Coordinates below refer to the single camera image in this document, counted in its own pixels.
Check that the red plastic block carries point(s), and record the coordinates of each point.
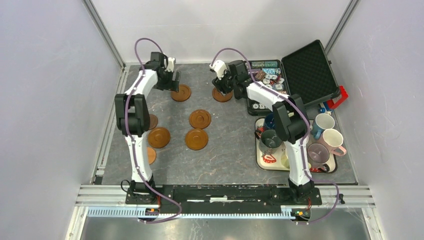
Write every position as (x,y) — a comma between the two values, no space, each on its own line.
(335,102)

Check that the dark walnut coaster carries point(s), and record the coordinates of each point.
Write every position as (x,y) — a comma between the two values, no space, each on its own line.
(153,121)

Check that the pink mug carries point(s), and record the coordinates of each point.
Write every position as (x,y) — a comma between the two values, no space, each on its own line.
(333,140)

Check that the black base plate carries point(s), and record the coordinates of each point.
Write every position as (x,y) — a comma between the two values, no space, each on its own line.
(227,199)

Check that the wooden coaster three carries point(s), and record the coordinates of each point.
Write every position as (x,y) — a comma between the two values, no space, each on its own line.
(200,119)

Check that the wooden coaster five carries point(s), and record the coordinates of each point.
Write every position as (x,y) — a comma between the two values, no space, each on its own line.
(159,137)

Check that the mauve mug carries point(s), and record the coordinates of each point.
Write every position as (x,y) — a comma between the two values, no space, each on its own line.
(318,155)

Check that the wooden coaster one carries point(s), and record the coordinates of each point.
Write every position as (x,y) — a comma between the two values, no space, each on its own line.
(184,92)

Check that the aluminium frame rail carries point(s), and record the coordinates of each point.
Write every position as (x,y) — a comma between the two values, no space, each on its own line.
(109,201)

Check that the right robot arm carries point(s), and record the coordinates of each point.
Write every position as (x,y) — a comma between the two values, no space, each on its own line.
(290,119)

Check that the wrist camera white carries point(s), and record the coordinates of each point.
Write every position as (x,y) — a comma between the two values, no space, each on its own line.
(219,67)
(170,64)

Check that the orange coaster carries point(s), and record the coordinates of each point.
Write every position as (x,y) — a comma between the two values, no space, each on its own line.
(152,155)

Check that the dark blue mug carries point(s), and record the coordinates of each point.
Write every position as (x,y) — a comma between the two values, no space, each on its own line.
(269,122)

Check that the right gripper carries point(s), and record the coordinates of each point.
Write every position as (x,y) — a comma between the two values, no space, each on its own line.
(219,85)

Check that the light blue mug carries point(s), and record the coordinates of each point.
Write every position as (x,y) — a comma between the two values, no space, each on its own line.
(321,123)

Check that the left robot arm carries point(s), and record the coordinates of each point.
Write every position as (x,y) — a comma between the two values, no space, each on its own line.
(133,120)

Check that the wooden coaster four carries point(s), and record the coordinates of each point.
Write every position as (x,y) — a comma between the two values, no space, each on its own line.
(196,139)

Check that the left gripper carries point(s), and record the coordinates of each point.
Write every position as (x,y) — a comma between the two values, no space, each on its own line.
(167,86)

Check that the white serving tray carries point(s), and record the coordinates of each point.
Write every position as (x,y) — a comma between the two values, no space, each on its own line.
(278,161)

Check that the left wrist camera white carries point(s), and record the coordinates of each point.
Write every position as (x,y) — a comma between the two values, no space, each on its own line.
(170,64)

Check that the wooden coaster two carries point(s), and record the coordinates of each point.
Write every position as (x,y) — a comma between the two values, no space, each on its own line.
(220,97)

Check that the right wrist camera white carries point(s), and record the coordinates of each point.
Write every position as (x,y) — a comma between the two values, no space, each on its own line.
(219,67)

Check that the black poker chip case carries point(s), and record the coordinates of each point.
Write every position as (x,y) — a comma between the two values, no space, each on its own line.
(306,72)

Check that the grey green mug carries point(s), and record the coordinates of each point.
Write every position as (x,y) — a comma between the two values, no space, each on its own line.
(269,142)

